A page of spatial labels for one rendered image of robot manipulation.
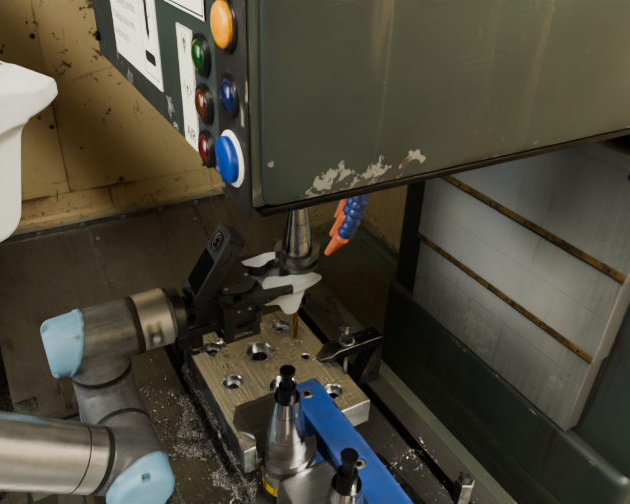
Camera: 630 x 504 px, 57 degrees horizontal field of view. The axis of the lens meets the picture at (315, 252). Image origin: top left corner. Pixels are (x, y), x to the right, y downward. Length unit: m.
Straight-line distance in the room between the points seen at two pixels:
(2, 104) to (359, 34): 0.20
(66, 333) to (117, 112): 1.07
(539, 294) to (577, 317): 0.08
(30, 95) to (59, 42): 1.42
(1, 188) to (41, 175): 1.51
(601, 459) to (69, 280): 1.34
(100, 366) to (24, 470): 0.16
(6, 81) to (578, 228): 0.87
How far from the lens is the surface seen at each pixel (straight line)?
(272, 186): 0.36
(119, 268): 1.74
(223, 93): 0.35
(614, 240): 0.96
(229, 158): 0.36
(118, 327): 0.75
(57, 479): 0.68
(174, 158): 1.82
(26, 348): 1.64
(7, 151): 0.24
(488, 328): 1.22
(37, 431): 0.67
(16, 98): 0.24
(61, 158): 1.75
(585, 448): 1.20
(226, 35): 0.34
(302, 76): 0.34
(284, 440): 0.60
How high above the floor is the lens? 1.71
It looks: 32 degrees down
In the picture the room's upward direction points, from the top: 2 degrees clockwise
